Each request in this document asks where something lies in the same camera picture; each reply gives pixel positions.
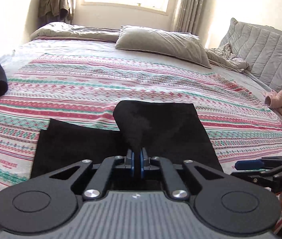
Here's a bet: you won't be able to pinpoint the black pants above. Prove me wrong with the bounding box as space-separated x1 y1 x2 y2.
31 100 223 178

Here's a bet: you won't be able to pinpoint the patterned handmade bedspread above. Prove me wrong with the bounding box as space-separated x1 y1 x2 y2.
0 38 282 236

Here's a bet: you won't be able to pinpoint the grey quilted headboard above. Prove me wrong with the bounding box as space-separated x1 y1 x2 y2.
220 18 282 92

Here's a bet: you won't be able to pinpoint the grey pillow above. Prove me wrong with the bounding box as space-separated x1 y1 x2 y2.
116 25 211 69

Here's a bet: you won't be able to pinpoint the beige curtain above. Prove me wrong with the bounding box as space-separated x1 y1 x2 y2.
172 0 204 34

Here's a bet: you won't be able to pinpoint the hanging olive clothes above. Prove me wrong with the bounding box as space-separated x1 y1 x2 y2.
38 0 74 26

